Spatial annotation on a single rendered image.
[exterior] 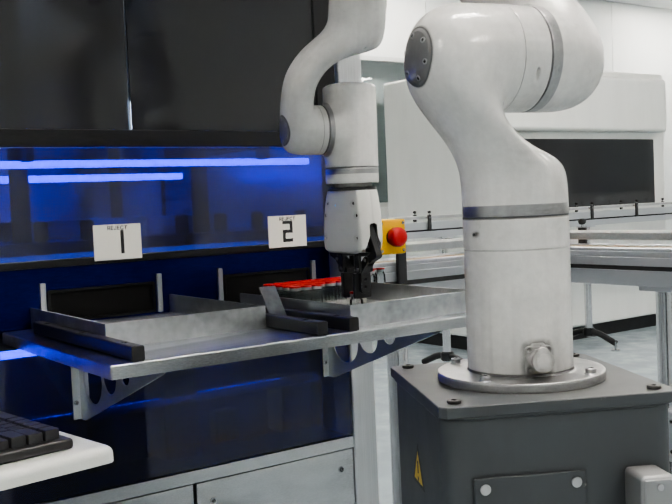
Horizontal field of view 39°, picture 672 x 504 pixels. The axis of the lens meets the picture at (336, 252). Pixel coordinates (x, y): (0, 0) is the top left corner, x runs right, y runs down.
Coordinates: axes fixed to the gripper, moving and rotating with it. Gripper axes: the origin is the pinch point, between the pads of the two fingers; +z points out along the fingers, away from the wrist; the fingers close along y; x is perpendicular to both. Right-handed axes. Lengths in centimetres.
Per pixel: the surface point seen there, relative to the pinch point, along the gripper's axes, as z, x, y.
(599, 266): 6, 97, -30
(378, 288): 3.8, 20.2, -20.1
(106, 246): -7.1, -28.6, -31.5
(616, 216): 11, 447, -297
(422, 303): 3.4, 8.4, 6.2
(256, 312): 3.3, -15.3, -5.4
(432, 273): 5, 53, -42
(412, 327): 6.5, 4.0, 8.8
